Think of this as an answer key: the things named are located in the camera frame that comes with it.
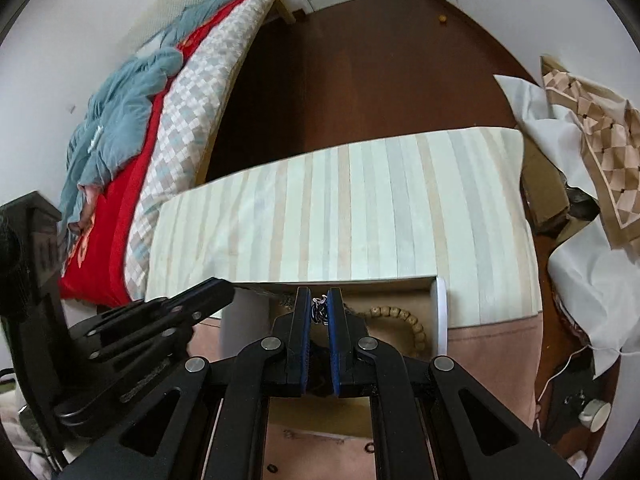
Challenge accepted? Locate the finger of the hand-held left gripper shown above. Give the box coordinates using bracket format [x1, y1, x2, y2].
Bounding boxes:
[52, 325, 197, 428]
[67, 277, 236, 346]

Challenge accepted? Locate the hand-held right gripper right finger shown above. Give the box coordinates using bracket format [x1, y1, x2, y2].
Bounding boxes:
[327, 287, 581, 480]

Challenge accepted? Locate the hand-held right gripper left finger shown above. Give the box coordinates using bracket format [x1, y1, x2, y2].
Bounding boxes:
[60, 286, 312, 480]

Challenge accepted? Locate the white jewelry box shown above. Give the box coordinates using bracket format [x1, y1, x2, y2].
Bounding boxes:
[215, 274, 449, 361]

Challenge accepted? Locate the pink garment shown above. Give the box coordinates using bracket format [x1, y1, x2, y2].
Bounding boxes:
[67, 182, 106, 233]

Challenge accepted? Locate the red blanket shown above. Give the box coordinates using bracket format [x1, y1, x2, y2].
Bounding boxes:
[57, 2, 238, 308]

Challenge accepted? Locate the white crumpled cloth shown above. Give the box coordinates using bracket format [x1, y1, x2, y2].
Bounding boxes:
[0, 390, 56, 480]

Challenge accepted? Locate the pink table cover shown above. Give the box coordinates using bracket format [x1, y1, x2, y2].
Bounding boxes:
[190, 312, 546, 480]

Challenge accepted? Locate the blue-grey quilt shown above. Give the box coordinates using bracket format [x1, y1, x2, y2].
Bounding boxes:
[57, 0, 266, 226]

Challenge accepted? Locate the checked bed mattress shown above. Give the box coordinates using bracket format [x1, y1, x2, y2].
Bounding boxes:
[122, 0, 277, 301]

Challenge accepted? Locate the brown cardboard box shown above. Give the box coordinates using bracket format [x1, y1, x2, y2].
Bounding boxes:
[520, 152, 573, 233]

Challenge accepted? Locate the cream woven mat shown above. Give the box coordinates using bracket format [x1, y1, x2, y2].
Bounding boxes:
[117, 0, 261, 56]

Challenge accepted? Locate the beige diamond-patterned cloth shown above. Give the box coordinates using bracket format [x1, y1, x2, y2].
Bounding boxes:
[540, 55, 640, 251]

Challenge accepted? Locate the wooden bead bracelet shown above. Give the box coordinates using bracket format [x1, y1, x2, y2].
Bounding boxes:
[357, 305, 428, 358]

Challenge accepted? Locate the white cable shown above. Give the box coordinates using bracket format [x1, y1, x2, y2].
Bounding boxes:
[534, 342, 593, 436]

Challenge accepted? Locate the wooden bed frame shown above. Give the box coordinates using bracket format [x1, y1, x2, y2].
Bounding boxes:
[272, 0, 298, 25]

